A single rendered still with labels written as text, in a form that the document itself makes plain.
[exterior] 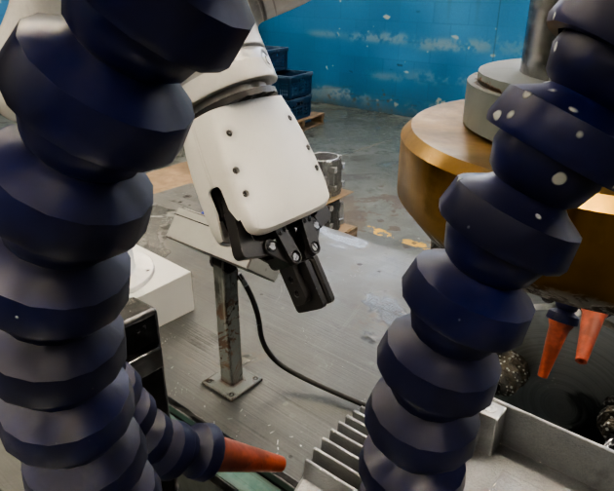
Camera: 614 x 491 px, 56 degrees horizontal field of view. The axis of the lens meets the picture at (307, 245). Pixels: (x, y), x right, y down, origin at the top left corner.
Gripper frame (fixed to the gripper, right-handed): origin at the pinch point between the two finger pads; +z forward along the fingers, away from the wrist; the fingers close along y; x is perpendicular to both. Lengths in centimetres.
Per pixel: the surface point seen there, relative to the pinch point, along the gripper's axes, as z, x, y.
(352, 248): 9, -58, -73
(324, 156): -24, -168, -208
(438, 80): -69, -265, -544
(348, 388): 23.9, -31.8, -29.7
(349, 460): 10.5, 5.6, 8.0
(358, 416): 9.4, 4.1, 4.3
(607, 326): 12.7, 15.5, -14.6
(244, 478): 17.9, -18.6, 1.5
